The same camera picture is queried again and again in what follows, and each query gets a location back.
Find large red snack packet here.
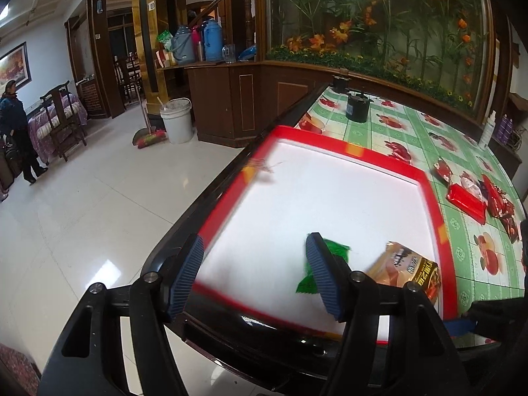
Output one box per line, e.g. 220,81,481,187
446,183,486,225

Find broom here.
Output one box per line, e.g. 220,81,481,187
132,100,167,149

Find red glossy snack packet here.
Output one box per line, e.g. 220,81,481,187
482,174,510,218

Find purple bottles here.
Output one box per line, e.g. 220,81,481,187
495,115,513,145

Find black cylindrical container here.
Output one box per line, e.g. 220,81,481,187
346,92,371,123

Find orange sesame snack packet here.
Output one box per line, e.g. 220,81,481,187
366,241,441,304

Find dark red small packet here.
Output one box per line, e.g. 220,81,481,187
500,214,519,244

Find small black box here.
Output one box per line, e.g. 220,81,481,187
331,75,349,94

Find white spray bottle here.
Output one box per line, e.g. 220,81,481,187
478,110,496,149

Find wooden chair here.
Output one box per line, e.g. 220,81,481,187
40,81,87,162

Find person in dark coat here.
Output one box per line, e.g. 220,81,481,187
1,80,48,185

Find blue thermos jug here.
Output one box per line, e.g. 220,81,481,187
203,20,223,62

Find red white tray box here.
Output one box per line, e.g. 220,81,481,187
193,126,458,340

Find green snack packet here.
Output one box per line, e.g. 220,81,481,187
295,238,352,296

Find grey thermos jug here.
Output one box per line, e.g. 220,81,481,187
171,25,196,65

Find pink white snack packet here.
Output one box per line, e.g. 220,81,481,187
460,171,483,201

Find framed wall painting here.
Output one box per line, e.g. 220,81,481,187
0,42,31,90

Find white plastic bucket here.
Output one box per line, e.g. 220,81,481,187
160,97,194,144

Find red floral snack packet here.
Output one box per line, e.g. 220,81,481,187
433,156,453,185

